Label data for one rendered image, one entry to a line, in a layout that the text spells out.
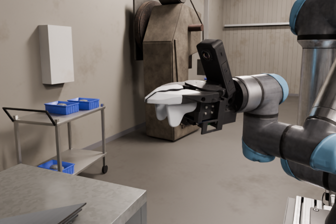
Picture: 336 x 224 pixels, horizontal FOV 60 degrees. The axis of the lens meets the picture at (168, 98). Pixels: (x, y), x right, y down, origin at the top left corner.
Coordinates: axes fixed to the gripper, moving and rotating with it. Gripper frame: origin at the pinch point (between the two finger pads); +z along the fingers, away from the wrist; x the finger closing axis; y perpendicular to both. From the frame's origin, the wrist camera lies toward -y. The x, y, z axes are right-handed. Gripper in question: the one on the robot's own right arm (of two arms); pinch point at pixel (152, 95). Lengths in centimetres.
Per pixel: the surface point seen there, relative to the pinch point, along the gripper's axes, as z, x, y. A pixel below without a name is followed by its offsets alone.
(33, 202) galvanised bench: 8, 49, 48
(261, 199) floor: -220, 101, 162
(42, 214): 8, 37, 44
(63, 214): 4, 33, 43
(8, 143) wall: -24, 300, 138
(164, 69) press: -255, 327, 71
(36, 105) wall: -60, 322, 106
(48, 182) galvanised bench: 0, 61, 49
